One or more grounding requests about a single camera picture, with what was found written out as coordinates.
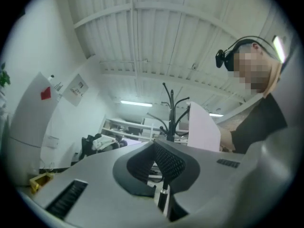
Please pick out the person's right forearm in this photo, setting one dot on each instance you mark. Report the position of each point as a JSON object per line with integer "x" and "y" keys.
{"x": 226, "y": 136}

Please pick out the black office chair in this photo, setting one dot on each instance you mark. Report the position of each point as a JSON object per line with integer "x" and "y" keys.
{"x": 86, "y": 146}

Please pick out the person's black shirt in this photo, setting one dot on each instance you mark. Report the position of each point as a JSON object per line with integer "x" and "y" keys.
{"x": 259, "y": 125}

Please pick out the white security camera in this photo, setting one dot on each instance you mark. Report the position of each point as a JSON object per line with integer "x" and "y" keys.
{"x": 51, "y": 78}

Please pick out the white wall poster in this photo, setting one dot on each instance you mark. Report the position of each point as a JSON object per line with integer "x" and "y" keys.
{"x": 76, "y": 90}

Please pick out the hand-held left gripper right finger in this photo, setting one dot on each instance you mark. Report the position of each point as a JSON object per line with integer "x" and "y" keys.
{"x": 204, "y": 172}

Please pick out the red paper decoration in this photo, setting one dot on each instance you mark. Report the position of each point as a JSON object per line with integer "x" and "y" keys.
{"x": 46, "y": 94}

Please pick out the white wall box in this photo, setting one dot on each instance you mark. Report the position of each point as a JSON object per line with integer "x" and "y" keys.
{"x": 52, "y": 141}

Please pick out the open cardboard box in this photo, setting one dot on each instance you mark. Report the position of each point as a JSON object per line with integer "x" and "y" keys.
{"x": 40, "y": 180}

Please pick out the green potted plant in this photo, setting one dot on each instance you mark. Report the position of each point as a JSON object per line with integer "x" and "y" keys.
{"x": 4, "y": 79}

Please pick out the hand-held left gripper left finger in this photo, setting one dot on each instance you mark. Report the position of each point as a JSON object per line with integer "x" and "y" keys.
{"x": 99, "y": 174}

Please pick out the black head-worn camera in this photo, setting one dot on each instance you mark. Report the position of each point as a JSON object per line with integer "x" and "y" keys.
{"x": 222, "y": 57}

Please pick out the grey refrigerator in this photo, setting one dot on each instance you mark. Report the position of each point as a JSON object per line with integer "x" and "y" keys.
{"x": 31, "y": 122}

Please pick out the pink clothes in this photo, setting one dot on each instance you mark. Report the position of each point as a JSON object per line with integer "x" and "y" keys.
{"x": 204, "y": 129}

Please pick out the ceiling tube light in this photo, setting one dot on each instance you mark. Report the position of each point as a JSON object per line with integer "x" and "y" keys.
{"x": 136, "y": 103}
{"x": 216, "y": 114}
{"x": 278, "y": 49}

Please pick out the white shelving unit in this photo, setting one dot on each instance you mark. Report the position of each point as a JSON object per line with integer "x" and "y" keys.
{"x": 133, "y": 125}

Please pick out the person's head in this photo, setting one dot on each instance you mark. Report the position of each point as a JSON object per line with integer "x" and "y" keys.
{"x": 256, "y": 68}

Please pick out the black coat rack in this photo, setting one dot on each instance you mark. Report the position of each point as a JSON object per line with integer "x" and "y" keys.
{"x": 171, "y": 117}

